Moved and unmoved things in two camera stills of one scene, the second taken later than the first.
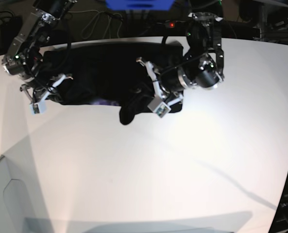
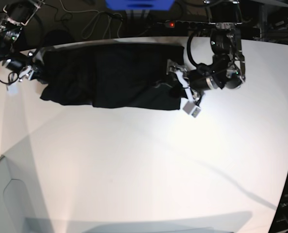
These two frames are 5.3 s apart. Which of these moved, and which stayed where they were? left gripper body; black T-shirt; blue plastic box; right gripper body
Moved: right gripper body; left gripper body
Stayed: black T-shirt; blue plastic box
